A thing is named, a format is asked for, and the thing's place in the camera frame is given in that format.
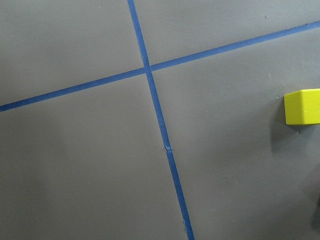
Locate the yellow wooden cube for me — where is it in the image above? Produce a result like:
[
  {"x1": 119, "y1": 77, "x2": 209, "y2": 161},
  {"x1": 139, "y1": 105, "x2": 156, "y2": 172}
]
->
[{"x1": 283, "y1": 88, "x2": 320, "y2": 125}]

